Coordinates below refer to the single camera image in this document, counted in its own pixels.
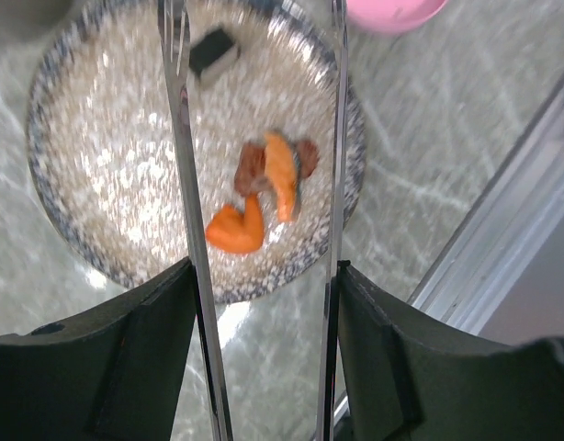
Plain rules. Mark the grey cup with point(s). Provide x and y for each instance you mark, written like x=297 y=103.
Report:
x=22 y=20

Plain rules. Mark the pink round lid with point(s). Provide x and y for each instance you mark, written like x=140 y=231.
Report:
x=392 y=17

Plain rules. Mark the black white sushi piece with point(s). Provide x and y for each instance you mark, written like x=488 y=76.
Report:
x=212 y=55

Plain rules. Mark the speckled ceramic plate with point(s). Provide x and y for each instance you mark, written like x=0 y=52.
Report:
x=100 y=143

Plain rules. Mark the metal food tongs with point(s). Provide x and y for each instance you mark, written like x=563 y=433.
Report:
x=172 y=23

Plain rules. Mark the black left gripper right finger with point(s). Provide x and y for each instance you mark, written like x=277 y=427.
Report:
x=410 y=377

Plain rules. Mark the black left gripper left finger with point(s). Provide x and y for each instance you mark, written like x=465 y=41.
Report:
x=113 y=372

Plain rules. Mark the brown meat piece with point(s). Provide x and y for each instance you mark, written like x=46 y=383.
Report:
x=250 y=173

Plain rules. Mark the aluminium mounting rail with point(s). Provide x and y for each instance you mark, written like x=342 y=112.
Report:
x=492 y=247

